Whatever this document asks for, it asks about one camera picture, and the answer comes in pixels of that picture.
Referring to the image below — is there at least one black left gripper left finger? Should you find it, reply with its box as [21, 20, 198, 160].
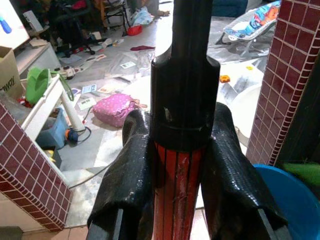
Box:
[86, 109, 156, 240]

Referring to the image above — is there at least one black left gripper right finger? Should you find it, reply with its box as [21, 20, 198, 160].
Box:
[200, 101, 293, 240]

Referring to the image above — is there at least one red and black broom handle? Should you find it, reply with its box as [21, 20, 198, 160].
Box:
[149, 0, 221, 240]

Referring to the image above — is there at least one blue plastic basin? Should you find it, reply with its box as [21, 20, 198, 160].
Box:
[252, 163, 320, 240]

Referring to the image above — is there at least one pink polka dot bag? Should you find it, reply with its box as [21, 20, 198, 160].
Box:
[92, 93, 141, 129]

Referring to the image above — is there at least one blue and orange toy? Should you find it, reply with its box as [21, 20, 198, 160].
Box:
[64, 127, 80, 143]

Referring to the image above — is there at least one green cloth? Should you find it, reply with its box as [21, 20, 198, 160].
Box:
[282, 162, 320, 187]

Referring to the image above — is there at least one white round tub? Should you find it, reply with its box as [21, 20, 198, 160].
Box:
[231, 83, 262, 148]

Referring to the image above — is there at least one green paper card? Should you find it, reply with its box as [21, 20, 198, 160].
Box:
[77, 97, 97, 111]

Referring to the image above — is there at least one blue storage bin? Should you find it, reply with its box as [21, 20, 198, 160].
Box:
[35, 107, 70, 150]

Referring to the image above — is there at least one light blue paper card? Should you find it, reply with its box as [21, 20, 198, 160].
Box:
[81, 84, 98, 95]

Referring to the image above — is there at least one white plastic table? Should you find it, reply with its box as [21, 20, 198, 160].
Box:
[19, 73, 86, 141]

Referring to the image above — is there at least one white paper card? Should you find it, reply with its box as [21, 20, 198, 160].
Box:
[119, 61, 137, 70]

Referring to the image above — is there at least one maroon cloth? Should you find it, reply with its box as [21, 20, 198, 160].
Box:
[129, 45, 156, 52]

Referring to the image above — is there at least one green fabric bag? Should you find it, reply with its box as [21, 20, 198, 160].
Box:
[25, 66, 75, 105]

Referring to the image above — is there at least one red pouch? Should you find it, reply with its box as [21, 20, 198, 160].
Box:
[126, 24, 143, 37]

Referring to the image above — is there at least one white low cabinet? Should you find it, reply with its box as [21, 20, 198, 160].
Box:
[14, 42, 62, 80]

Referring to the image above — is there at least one baby bouncer seat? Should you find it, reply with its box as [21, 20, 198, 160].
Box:
[215, 0, 282, 58]

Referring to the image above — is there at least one black office chair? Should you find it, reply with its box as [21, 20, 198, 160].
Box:
[48, 0, 100, 55]

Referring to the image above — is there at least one white plastic bag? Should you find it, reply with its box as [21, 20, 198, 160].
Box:
[130, 6, 154, 27]

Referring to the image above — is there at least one brown cardboard box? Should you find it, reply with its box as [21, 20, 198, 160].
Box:
[0, 45, 24, 100]

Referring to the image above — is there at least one wooden chair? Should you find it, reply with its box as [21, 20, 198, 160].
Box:
[99, 0, 131, 33]

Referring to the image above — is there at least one grey power cable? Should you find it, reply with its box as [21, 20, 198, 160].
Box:
[68, 113, 112, 190]

